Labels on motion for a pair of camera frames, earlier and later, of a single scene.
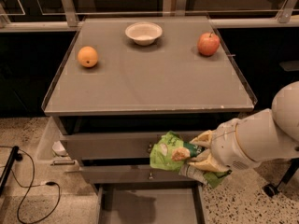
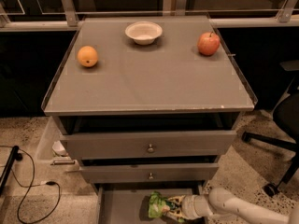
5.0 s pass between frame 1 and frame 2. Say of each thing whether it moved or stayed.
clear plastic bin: stayed
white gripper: moved
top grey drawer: stayed
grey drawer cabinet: stayed
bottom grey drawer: stayed
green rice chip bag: moved
